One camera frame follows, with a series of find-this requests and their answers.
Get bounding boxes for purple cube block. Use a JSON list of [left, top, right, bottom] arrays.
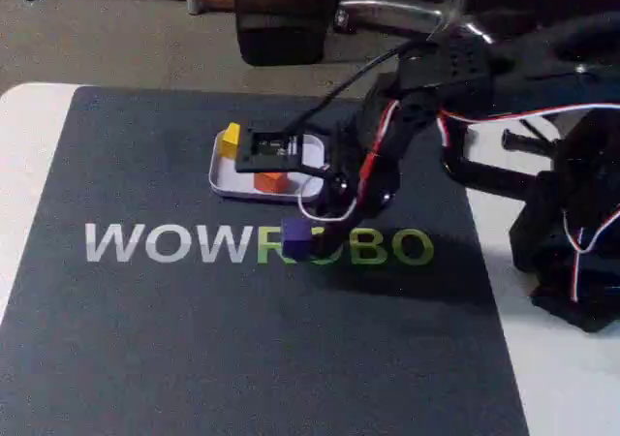
[[280, 216, 312, 259]]

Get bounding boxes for white rounded rectangular tray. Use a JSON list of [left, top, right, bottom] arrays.
[[208, 128, 326, 204]]

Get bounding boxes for orange cube block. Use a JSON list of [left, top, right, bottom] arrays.
[[253, 171, 293, 195]]

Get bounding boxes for black table clamp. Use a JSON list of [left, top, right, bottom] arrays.
[[438, 115, 566, 204]]

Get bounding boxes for yellow cube block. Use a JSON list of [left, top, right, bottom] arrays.
[[220, 122, 243, 159]]

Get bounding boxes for chrome chair base leg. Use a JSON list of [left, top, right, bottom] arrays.
[[336, 0, 493, 45]]

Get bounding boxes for dark WOWROBO printed mat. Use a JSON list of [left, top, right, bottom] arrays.
[[0, 84, 532, 436]]

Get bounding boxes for black camera cable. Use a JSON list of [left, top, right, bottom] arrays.
[[283, 41, 418, 132]]

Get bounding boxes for black flat camera box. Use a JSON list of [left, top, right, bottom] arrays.
[[234, 125, 333, 175]]

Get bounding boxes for red white servo cable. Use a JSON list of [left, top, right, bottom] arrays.
[[435, 99, 620, 166], [561, 202, 620, 304]]

